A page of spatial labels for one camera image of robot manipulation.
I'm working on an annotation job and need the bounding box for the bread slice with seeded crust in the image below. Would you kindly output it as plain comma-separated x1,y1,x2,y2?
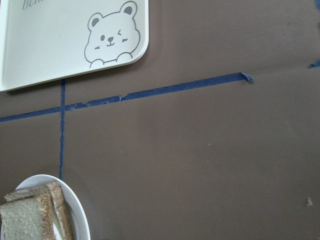
0,193,55,240

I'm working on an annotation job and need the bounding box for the white round plate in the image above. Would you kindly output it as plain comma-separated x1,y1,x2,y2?
16,174,91,240

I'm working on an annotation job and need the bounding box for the bottom bread slice on plate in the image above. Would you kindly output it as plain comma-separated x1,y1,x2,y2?
1,181,74,240

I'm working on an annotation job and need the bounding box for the cream tray with bear print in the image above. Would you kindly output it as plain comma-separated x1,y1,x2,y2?
0,0,149,92

